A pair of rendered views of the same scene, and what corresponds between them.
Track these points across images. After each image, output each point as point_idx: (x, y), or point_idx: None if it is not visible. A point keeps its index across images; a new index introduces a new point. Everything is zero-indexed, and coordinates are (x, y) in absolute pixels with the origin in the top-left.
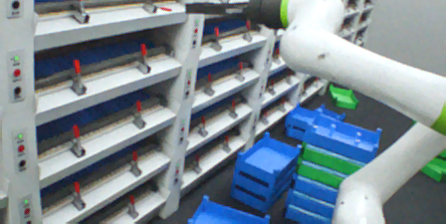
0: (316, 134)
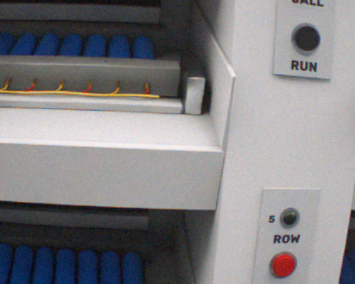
0: None
